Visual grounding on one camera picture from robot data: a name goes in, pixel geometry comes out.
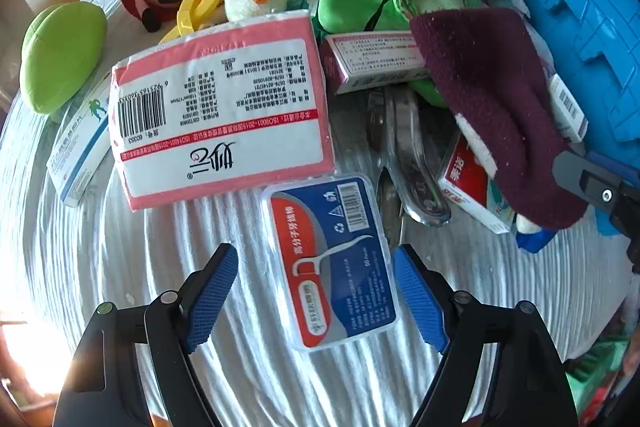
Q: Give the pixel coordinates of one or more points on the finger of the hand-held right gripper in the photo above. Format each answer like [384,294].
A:
[605,197]

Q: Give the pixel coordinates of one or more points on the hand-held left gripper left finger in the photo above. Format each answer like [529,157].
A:
[215,297]

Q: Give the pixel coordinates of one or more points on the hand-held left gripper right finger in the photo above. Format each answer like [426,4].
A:
[420,302]

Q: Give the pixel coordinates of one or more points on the dental floss pick box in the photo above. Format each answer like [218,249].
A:
[332,262]

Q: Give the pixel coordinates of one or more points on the blue plastic crate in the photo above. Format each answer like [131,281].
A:
[585,7]

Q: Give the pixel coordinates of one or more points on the white barcode box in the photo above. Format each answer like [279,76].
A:
[567,107]

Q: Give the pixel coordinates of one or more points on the red white toothpaste box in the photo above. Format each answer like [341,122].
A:
[470,182]

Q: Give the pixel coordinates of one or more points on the metal spoon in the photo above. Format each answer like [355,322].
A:
[415,167]

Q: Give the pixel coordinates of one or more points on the maroon cloth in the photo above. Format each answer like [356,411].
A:
[500,107]

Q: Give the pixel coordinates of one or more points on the green plastic bag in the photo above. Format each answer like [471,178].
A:
[600,372]

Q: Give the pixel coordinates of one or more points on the pink tissue pack white label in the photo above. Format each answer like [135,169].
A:
[220,112]

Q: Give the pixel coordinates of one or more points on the white blue medicine box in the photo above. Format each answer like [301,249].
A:
[82,142]

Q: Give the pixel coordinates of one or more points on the pink white medicine box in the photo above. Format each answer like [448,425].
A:
[370,62]

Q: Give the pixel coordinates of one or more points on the green frog plush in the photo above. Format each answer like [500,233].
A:
[62,57]

